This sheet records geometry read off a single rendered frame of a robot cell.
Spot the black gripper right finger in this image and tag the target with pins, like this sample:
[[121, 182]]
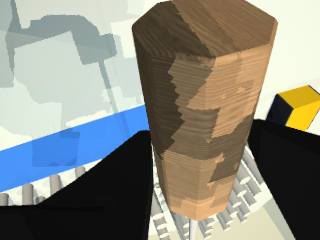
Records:
[[289, 162]]

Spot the blue flat strip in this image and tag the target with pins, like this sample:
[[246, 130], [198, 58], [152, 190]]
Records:
[[56, 153]]

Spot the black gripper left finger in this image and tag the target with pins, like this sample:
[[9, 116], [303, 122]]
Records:
[[111, 201]]

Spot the yellow rectangular block with black ends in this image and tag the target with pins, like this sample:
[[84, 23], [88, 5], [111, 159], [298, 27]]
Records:
[[295, 108]]

